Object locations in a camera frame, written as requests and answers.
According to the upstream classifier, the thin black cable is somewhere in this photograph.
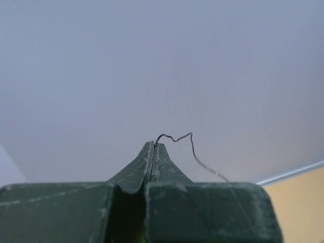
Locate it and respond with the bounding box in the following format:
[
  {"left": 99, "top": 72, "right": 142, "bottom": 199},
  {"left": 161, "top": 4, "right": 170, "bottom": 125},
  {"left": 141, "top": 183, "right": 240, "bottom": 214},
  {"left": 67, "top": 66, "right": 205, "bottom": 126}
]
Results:
[{"left": 153, "top": 132, "right": 230, "bottom": 183}]

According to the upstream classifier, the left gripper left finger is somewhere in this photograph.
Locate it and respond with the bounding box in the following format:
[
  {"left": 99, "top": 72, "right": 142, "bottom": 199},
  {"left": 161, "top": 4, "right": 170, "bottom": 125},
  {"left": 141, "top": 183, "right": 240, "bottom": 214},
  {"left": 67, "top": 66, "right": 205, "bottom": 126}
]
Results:
[{"left": 1, "top": 142, "right": 154, "bottom": 242}]

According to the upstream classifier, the aluminium table edge frame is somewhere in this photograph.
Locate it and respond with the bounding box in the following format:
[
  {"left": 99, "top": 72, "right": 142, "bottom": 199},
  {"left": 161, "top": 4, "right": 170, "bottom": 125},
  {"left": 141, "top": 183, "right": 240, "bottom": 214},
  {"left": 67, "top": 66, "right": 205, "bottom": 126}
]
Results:
[{"left": 256, "top": 160, "right": 324, "bottom": 186}]

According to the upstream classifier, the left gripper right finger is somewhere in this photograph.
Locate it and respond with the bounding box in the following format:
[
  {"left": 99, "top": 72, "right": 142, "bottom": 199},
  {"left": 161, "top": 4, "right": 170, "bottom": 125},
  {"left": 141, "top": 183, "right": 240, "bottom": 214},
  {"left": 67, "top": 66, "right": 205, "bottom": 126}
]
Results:
[{"left": 146, "top": 143, "right": 283, "bottom": 242}]

